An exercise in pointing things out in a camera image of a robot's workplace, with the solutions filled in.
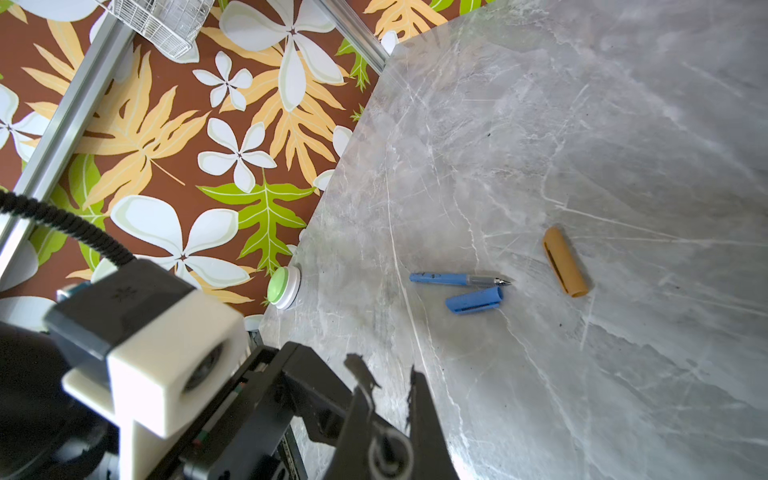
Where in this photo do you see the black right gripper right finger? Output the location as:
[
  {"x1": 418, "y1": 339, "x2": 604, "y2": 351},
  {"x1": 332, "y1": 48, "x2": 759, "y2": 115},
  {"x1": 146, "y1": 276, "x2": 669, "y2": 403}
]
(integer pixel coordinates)
[{"x1": 407, "y1": 368, "x2": 458, "y2": 480}]

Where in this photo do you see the aluminium left corner post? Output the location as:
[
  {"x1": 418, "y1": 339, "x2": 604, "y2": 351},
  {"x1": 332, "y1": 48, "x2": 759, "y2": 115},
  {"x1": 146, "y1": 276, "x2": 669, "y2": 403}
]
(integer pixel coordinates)
[{"x1": 316, "y1": 0, "x2": 389, "y2": 75}]

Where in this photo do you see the green push button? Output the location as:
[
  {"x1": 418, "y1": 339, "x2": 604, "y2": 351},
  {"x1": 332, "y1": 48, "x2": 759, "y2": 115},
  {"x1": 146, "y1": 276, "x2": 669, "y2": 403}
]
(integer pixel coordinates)
[{"x1": 267, "y1": 266, "x2": 301, "y2": 310}]

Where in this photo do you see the white wire basket left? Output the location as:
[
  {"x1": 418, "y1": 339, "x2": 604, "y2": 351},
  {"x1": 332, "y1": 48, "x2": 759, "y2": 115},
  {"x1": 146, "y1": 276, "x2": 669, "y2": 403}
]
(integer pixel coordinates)
[{"x1": 102, "y1": 0, "x2": 214, "y2": 59}]

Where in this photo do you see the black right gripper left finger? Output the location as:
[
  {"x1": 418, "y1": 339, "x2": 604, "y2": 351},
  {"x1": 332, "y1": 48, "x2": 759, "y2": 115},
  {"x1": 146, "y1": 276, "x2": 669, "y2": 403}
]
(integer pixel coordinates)
[{"x1": 324, "y1": 353, "x2": 414, "y2": 479}]

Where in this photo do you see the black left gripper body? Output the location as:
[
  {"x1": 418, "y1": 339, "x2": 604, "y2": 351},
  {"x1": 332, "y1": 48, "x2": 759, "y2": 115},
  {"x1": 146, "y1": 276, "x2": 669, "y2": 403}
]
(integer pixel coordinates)
[{"x1": 149, "y1": 342, "x2": 352, "y2": 479}]

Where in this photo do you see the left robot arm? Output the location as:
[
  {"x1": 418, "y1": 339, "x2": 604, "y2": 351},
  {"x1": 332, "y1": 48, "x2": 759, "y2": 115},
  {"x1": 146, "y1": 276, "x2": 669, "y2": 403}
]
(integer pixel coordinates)
[{"x1": 1, "y1": 192, "x2": 357, "y2": 479}]

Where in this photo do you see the blue pen cap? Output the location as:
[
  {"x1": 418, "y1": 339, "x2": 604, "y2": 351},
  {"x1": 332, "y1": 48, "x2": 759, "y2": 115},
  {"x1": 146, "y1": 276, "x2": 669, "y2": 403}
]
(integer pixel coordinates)
[{"x1": 445, "y1": 287, "x2": 504, "y2": 315}]

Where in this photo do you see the blue pen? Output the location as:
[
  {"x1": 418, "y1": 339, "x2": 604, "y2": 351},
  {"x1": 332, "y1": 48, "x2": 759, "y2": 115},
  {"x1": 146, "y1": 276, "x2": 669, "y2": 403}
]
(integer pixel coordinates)
[{"x1": 409, "y1": 272, "x2": 511, "y2": 287}]

